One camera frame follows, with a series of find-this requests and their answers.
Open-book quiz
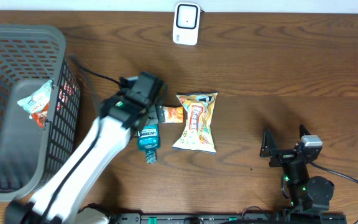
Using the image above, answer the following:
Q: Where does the blue Listerine mouthwash bottle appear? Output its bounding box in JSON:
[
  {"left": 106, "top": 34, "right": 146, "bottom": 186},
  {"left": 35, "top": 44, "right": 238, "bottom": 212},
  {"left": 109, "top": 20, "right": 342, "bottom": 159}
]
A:
[{"left": 137, "top": 124, "right": 161, "bottom": 164}]

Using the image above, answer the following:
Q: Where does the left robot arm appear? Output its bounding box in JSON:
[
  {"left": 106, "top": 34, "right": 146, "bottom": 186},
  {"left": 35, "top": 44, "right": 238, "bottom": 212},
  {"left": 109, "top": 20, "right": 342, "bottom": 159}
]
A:
[{"left": 4, "top": 72, "right": 167, "bottom": 223}]

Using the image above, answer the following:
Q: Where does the small orange tissue pack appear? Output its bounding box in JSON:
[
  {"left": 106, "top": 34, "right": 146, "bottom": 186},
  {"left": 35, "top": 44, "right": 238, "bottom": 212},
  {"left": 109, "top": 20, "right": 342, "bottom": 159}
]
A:
[{"left": 163, "top": 106, "right": 184, "bottom": 124}]

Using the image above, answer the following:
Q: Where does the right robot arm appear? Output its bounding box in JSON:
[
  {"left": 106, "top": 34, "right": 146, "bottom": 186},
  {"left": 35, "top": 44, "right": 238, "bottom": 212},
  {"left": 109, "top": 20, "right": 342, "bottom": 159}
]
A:
[{"left": 259, "top": 125, "right": 334, "bottom": 222}]

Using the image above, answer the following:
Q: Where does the pale green snack packet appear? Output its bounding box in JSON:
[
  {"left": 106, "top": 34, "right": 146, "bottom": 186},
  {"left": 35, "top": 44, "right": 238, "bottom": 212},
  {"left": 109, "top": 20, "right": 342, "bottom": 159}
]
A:
[{"left": 17, "top": 80, "right": 53, "bottom": 114}]

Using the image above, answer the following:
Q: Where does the grey plastic mesh basket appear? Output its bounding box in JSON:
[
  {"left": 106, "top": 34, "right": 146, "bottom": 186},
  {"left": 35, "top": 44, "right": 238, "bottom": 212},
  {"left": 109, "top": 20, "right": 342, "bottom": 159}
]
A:
[{"left": 0, "top": 24, "right": 81, "bottom": 202}]

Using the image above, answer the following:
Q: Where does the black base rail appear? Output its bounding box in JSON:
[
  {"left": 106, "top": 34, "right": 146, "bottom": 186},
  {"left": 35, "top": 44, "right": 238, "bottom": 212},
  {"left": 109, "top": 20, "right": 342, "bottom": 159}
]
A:
[{"left": 109, "top": 213, "right": 347, "bottom": 224}]

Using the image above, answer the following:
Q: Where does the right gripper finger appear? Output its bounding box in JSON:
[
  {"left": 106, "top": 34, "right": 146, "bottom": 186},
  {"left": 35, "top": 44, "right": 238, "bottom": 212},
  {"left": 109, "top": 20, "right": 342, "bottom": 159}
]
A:
[
  {"left": 299, "top": 124, "right": 311, "bottom": 138},
  {"left": 259, "top": 129, "right": 277, "bottom": 157}
]

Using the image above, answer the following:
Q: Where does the white barcode scanner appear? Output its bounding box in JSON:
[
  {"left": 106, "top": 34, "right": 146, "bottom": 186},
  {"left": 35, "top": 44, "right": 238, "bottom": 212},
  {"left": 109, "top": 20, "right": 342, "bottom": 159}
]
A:
[{"left": 172, "top": 2, "right": 201, "bottom": 45}]

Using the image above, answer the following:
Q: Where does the orange chocolate bar wrapper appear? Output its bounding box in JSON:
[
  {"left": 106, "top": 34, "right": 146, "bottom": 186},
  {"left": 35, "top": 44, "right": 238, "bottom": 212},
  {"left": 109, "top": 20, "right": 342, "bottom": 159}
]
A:
[{"left": 31, "top": 103, "right": 49, "bottom": 128}]

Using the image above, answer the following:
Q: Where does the yellow snack chip bag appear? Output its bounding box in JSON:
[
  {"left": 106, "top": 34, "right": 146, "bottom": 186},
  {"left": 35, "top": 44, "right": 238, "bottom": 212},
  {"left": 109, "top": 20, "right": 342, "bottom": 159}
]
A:
[{"left": 172, "top": 92, "right": 218, "bottom": 154}]

